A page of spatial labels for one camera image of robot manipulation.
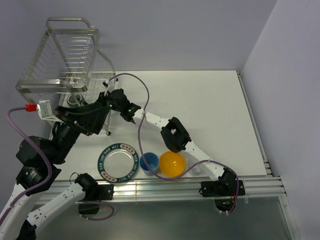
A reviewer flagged dark grey mug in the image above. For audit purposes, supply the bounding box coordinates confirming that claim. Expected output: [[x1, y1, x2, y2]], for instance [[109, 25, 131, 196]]
[[66, 92, 85, 108]]

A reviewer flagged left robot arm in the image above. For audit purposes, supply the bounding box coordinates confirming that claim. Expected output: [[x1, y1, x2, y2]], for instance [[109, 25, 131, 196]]
[[0, 99, 111, 240]]

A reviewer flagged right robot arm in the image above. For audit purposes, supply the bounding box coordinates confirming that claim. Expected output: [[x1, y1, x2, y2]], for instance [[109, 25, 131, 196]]
[[88, 88, 241, 198]]

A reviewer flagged metal dish rack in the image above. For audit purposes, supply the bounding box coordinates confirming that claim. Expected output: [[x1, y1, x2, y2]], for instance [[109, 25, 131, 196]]
[[15, 16, 119, 137]]

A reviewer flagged white plate green rim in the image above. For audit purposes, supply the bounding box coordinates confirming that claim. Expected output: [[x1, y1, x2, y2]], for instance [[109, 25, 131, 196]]
[[97, 143, 139, 184]]

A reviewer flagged blue plastic cup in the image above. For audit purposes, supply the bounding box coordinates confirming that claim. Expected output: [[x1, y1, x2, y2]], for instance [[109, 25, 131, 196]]
[[139, 152, 159, 176]]

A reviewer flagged yellow plastic bowl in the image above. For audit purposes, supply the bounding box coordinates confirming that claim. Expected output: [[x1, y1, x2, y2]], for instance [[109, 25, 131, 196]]
[[159, 151, 186, 177]]

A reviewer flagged clear glass cup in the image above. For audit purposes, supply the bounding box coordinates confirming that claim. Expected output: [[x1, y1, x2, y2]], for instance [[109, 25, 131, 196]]
[[187, 158, 205, 176]]

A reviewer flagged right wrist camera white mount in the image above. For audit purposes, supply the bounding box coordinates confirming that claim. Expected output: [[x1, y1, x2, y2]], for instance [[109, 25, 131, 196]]
[[102, 79, 115, 96]]

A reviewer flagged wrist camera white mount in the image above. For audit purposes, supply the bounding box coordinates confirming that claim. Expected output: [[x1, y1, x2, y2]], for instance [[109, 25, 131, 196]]
[[102, 79, 115, 96], [37, 100, 62, 123]]

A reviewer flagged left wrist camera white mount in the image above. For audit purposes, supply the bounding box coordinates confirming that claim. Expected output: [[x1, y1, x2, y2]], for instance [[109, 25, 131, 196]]
[[37, 100, 62, 123]]

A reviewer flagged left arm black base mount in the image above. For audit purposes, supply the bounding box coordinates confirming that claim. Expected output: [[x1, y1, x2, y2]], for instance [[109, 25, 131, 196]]
[[77, 184, 115, 222]]

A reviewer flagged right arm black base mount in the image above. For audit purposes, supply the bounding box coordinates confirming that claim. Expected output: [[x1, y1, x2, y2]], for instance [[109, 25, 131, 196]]
[[198, 180, 246, 215]]

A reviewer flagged aluminium table edge rail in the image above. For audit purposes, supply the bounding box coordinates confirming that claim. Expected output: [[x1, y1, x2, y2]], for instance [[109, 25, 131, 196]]
[[32, 174, 287, 205]]

